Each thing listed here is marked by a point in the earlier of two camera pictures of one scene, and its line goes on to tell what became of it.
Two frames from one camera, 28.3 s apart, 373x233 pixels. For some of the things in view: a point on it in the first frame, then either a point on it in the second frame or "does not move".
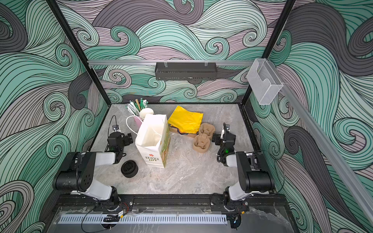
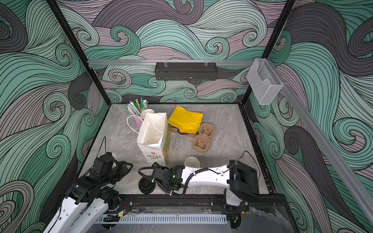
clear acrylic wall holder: x=265 y=79 does not move
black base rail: x=173 y=202 does not move
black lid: x=129 y=169 to x=146 y=186
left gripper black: x=125 y=139 to x=122 y=165
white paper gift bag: x=153 y=140 does not move
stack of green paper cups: x=144 y=111 does not move
